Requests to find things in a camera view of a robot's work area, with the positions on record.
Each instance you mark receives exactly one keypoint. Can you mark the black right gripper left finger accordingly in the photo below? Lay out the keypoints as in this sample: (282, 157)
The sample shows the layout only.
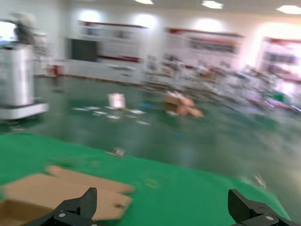
(87, 202)

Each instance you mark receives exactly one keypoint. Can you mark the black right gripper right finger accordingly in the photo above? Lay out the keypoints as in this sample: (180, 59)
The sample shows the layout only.
(237, 207)

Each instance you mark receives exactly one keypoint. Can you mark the open cardboard box with hole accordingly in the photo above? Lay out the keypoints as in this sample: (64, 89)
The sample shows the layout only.
(70, 186)

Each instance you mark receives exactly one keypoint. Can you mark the brown cardboard box on floor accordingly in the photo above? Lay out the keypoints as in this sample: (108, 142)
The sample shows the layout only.
(174, 103)

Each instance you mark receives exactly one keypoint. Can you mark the green table cloth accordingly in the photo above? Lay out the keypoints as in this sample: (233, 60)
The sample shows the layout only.
(176, 188)

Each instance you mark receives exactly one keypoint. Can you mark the small white paper bag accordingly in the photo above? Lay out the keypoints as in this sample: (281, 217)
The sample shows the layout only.
(116, 100)

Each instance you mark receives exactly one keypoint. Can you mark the cluttered workbench row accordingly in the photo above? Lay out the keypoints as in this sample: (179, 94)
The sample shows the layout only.
(223, 75)

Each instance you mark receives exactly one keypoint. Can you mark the red fire extinguisher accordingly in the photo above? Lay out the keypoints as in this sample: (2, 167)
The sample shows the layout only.
(55, 70)

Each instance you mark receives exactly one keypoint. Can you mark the white mobile robot machine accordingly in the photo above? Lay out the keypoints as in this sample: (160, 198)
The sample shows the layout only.
(16, 75)

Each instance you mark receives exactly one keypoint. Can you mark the dark grey door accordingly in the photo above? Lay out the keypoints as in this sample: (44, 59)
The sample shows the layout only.
(84, 50)

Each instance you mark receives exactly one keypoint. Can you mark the ceiling light panel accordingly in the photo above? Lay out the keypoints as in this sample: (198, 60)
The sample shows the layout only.
(289, 9)
(212, 4)
(144, 1)

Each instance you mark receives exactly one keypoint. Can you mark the wide wall display board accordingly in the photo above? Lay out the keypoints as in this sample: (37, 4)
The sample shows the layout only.
(113, 42)
(204, 44)
(282, 56)

